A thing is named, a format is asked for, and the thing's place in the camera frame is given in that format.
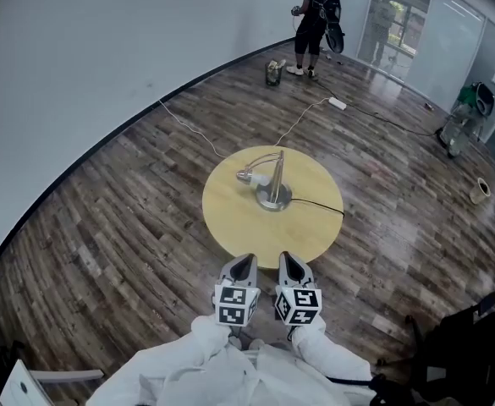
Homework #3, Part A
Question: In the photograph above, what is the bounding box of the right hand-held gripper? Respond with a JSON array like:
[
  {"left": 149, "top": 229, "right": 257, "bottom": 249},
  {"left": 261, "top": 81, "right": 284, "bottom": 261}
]
[{"left": 273, "top": 250, "right": 324, "bottom": 327}]

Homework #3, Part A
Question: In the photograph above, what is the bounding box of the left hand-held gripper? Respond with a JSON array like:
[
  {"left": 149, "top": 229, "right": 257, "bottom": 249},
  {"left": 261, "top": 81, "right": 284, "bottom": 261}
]
[{"left": 212, "top": 253, "right": 262, "bottom": 327}]

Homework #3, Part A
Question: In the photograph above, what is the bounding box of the person's white jacket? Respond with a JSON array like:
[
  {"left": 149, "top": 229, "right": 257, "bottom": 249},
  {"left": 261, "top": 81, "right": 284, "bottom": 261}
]
[{"left": 85, "top": 339, "right": 376, "bottom": 406}]

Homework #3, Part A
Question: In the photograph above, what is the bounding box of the black office chair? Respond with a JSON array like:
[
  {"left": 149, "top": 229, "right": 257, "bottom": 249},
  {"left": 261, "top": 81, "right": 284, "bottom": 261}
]
[{"left": 371, "top": 292, "right": 495, "bottom": 406}]

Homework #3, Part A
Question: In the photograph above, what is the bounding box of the white power cable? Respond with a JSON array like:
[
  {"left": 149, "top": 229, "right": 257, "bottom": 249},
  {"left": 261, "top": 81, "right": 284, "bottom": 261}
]
[
  {"left": 157, "top": 99, "right": 225, "bottom": 158},
  {"left": 273, "top": 98, "right": 333, "bottom": 149}
]

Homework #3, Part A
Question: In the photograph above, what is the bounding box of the person's left forearm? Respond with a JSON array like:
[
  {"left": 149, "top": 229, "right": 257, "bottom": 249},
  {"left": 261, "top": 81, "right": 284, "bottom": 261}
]
[{"left": 162, "top": 313, "right": 238, "bottom": 370}]

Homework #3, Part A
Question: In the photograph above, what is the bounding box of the wire waste basket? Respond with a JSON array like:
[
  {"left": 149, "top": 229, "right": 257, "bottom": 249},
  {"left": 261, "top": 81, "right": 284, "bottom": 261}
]
[{"left": 264, "top": 58, "right": 285, "bottom": 87}]

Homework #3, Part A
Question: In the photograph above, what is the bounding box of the black backpack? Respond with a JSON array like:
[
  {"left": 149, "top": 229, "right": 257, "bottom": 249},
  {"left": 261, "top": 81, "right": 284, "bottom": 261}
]
[
  {"left": 320, "top": 0, "right": 347, "bottom": 55},
  {"left": 474, "top": 82, "right": 495, "bottom": 117}
]

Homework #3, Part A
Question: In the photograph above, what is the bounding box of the frosted glass partition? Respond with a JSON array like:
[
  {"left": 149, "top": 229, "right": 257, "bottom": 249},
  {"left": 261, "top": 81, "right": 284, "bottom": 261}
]
[{"left": 355, "top": 0, "right": 495, "bottom": 151}]

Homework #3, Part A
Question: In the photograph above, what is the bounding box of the black floor cable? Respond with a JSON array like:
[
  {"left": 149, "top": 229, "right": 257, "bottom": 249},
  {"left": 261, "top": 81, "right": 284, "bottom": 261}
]
[{"left": 313, "top": 80, "right": 442, "bottom": 138}]

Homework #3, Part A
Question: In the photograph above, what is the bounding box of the person's right forearm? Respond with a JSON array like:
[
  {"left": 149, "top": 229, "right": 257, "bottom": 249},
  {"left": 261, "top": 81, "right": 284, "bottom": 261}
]
[{"left": 289, "top": 314, "right": 373, "bottom": 384}]

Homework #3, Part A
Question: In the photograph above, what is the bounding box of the black lamp cable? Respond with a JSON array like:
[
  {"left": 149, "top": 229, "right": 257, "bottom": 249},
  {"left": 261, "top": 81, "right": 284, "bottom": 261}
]
[{"left": 290, "top": 197, "right": 346, "bottom": 220}]

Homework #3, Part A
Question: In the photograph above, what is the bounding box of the chrome table lamp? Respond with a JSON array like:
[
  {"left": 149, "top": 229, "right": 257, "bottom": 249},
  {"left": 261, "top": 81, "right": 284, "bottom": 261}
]
[{"left": 234, "top": 150, "right": 294, "bottom": 211}]

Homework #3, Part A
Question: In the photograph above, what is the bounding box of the round wooden table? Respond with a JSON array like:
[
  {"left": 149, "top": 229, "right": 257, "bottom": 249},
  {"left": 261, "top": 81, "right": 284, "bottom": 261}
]
[{"left": 201, "top": 145, "right": 344, "bottom": 271}]

